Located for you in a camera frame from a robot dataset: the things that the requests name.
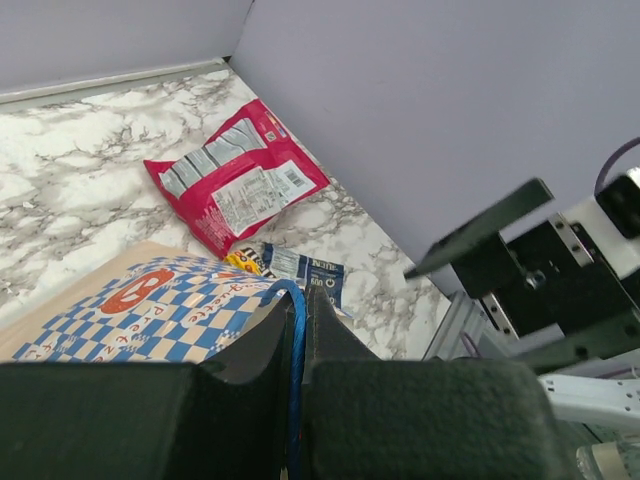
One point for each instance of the yellow M&M candy pack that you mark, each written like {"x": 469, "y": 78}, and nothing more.
{"x": 249, "y": 260}

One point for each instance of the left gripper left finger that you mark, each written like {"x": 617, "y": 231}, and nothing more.
{"x": 223, "y": 418}

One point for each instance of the blue checkered paper bag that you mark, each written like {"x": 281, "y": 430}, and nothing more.
{"x": 151, "y": 305}

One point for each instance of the blue Kettle chips bag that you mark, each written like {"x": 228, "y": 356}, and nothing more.
{"x": 306, "y": 271}

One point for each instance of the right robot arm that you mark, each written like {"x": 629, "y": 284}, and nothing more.
{"x": 602, "y": 392}

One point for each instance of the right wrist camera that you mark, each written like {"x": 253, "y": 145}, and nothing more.
{"x": 607, "y": 224}

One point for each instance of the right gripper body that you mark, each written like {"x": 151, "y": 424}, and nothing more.
{"x": 552, "y": 276}

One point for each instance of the pink snack bag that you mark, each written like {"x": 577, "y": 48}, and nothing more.
{"x": 245, "y": 174}

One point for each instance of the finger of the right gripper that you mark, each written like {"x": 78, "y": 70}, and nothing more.
{"x": 519, "y": 203}

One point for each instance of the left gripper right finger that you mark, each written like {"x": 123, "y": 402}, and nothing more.
{"x": 368, "y": 418}

